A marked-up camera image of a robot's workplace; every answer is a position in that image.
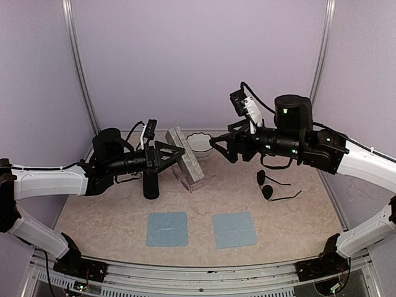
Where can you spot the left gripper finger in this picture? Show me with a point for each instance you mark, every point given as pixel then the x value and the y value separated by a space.
pixel 166 160
pixel 167 152

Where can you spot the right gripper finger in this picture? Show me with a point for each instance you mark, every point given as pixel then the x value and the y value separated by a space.
pixel 242 126
pixel 225 144

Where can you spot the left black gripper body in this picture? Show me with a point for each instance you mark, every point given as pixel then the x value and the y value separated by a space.
pixel 150 159

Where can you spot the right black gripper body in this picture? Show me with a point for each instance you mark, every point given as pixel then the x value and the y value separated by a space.
pixel 250 150

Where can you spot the grey glasses case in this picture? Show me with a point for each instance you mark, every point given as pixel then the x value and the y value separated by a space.
pixel 188 163

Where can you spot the blue cleaning cloth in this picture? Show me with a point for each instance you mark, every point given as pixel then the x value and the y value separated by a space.
pixel 234 230
pixel 167 230

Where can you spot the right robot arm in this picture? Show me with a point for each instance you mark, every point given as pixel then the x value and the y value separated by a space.
pixel 297 137

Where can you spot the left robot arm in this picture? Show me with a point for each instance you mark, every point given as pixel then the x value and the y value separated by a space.
pixel 112 156

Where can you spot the black aviator sunglasses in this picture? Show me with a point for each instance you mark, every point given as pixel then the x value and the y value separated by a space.
pixel 267 190

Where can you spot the black glasses case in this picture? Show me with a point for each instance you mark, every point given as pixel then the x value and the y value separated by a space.
pixel 150 186

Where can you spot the white scalloped bowl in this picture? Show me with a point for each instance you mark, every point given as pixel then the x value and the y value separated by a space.
pixel 200 144

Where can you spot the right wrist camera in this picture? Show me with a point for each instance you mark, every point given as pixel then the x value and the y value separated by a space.
pixel 245 106

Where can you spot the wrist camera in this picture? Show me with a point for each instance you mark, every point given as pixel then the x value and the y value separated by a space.
pixel 245 106
pixel 147 134

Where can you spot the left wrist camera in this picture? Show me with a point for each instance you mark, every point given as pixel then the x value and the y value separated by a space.
pixel 147 134

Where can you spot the clear frame glasses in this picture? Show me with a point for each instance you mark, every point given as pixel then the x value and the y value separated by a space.
pixel 189 185

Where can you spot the left aluminium frame post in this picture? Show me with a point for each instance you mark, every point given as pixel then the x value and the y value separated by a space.
pixel 79 69

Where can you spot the aluminium frame post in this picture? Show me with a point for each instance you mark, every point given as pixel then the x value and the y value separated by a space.
pixel 79 69
pixel 323 49

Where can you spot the front aluminium rail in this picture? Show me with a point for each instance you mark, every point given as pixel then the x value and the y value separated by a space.
pixel 128 279

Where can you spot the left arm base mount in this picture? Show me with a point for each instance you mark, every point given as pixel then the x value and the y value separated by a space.
pixel 82 266

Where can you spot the right aluminium frame post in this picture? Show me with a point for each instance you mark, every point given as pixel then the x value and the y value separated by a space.
pixel 323 49

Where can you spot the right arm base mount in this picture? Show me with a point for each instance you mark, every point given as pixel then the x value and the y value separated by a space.
pixel 328 262

